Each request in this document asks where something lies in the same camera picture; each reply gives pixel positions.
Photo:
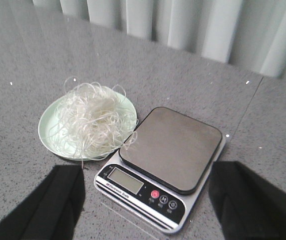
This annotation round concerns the grey pleated curtain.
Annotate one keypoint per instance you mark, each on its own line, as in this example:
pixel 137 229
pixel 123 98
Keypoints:
pixel 250 34

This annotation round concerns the silver black kitchen scale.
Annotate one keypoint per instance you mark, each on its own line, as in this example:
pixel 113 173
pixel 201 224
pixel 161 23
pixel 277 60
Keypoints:
pixel 160 176

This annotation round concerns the white vermicelli noodle bundle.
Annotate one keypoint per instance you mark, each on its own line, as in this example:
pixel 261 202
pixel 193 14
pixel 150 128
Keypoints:
pixel 95 122

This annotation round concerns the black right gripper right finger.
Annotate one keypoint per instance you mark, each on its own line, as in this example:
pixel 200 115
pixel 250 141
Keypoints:
pixel 246 205

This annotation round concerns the light green round plate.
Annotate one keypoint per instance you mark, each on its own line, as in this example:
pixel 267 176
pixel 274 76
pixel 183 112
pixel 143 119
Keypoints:
pixel 50 130

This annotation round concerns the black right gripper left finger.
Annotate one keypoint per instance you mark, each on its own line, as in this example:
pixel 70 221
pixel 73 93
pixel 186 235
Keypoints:
pixel 51 211

